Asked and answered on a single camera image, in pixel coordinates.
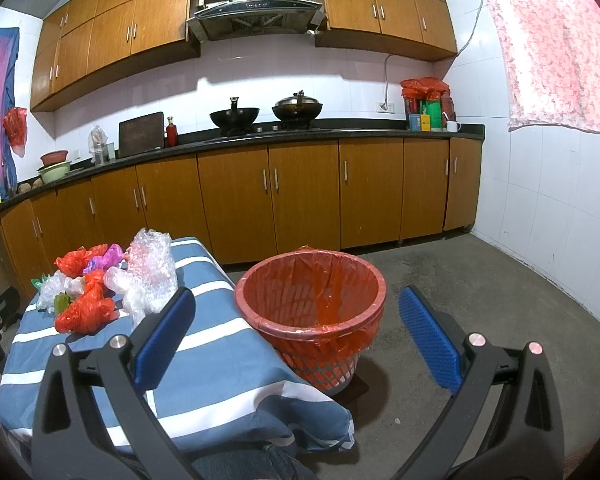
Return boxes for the black wok left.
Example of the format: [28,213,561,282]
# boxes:
[210,96,260,136]

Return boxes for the red plastic bag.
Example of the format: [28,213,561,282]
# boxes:
[54,270,119,335]
[55,244,108,278]

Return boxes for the steel range hood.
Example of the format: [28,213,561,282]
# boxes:
[187,0,325,42]

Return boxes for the clear bagged jars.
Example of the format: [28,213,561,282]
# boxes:
[87,125,116,166]

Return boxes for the small bubble wrap piece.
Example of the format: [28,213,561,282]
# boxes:
[35,271,84,315]

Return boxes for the pink floral curtain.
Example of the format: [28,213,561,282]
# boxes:
[484,0,600,134]

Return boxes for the stacked plastic basins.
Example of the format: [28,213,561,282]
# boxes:
[38,150,71,184]

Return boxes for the red bag hanging on wall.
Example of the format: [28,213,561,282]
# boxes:
[3,106,28,158]

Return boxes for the large clear bubble wrap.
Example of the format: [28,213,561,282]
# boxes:
[104,228,178,328]

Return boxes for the red bag covered items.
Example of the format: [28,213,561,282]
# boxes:
[401,77,456,132]

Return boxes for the dark cutting board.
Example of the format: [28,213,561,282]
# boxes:
[118,112,166,158]

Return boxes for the red plastic trash basket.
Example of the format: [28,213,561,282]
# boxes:
[235,247,387,396]

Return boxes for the lower wooden cabinets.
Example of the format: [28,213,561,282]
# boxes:
[0,138,482,292]

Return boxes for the red plastic bag front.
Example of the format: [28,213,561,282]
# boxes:
[54,270,119,335]

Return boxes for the red bottle on counter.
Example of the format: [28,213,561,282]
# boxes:
[166,116,178,148]

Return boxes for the wooden cabinets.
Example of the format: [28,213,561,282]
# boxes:
[30,0,457,112]
[0,138,482,292]

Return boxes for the white mug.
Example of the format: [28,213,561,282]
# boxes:
[442,112,462,132]

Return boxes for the black wok with lid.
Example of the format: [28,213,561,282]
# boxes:
[272,90,323,129]

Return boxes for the blue white striped tablecloth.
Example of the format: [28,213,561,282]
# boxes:
[0,237,354,454]

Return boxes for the upper wooden cabinets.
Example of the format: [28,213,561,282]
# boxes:
[30,0,457,112]

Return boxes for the magenta purple plastic bag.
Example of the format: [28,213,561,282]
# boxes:
[82,244,124,275]

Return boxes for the green plastic bag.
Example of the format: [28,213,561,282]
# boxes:
[31,271,72,315]

